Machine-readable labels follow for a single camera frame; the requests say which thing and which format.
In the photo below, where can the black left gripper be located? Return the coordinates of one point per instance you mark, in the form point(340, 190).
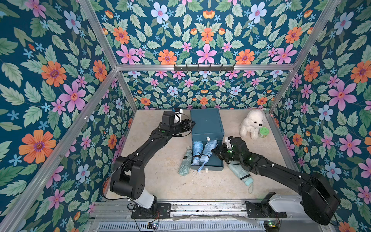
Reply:
point(186, 125)

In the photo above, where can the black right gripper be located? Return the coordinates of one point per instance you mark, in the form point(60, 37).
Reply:
point(223, 150)

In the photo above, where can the light blue umbrella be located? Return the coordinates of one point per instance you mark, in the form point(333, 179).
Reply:
point(197, 150)
point(207, 153)

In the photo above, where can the teal drawer cabinet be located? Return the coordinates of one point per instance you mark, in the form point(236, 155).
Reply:
point(208, 127)

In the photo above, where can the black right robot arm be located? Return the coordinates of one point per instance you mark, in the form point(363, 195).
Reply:
point(319, 199)

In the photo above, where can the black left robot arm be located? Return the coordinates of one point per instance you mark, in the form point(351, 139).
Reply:
point(128, 176)

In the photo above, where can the white plush dog toy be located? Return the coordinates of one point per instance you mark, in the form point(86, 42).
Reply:
point(252, 124)

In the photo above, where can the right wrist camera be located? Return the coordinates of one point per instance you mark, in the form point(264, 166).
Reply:
point(228, 142)

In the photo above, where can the black hook rail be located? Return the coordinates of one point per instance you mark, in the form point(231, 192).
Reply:
point(198, 67)

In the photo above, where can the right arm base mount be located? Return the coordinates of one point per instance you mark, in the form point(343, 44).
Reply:
point(263, 209)

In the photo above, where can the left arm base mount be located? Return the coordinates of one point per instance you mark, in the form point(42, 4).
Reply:
point(157, 211)

